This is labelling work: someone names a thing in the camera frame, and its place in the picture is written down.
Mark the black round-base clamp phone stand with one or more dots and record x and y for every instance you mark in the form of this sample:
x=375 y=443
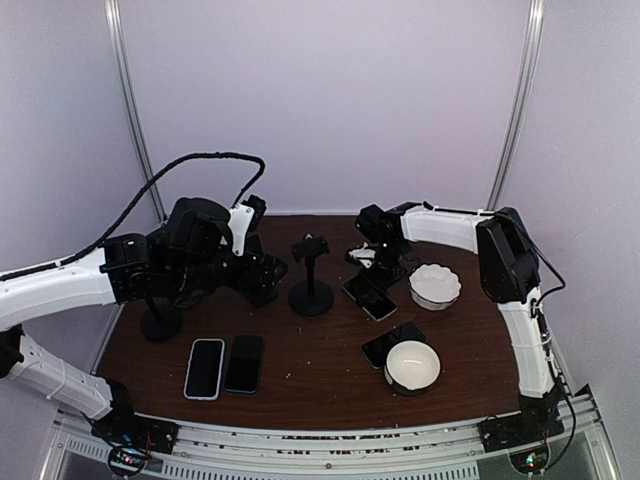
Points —
x=310 y=297

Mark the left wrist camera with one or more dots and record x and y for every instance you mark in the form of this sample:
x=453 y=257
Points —
x=244 y=219

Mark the white scalloped dish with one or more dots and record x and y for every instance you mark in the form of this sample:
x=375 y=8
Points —
x=434 y=287

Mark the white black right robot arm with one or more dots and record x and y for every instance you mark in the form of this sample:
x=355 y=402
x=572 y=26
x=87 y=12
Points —
x=509 y=264

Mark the blue-edged black smartphone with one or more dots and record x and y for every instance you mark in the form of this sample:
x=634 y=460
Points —
x=245 y=363

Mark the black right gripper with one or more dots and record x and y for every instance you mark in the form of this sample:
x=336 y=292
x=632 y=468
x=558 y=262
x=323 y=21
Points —
x=400 y=273

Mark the dark smartphone under bowl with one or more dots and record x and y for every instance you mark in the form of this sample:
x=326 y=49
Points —
x=375 y=351

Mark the white round bowl black rim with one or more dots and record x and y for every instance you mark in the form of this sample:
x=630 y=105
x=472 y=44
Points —
x=411 y=367

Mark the white-cased smartphone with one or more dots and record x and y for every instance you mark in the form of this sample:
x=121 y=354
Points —
x=204 y=369

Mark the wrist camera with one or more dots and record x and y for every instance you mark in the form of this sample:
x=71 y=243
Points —
x=244 y=219
x=363 y=255

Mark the silver smartphone black screen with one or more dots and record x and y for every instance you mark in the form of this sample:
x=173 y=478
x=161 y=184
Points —
x=373 y=301

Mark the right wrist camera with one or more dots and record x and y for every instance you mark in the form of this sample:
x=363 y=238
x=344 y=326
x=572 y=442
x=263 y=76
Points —
x=363 y=255

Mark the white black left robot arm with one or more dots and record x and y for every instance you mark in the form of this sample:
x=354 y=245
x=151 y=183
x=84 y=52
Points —
x=202 y=246

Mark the aluminium front rail frame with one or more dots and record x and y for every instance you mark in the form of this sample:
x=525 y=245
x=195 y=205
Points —
x=451 y=450

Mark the black gooseneck phone stand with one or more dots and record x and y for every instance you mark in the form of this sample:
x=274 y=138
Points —
x=160 y=322

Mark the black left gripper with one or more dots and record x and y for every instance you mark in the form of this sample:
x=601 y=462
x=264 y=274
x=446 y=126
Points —
x=265 y=281

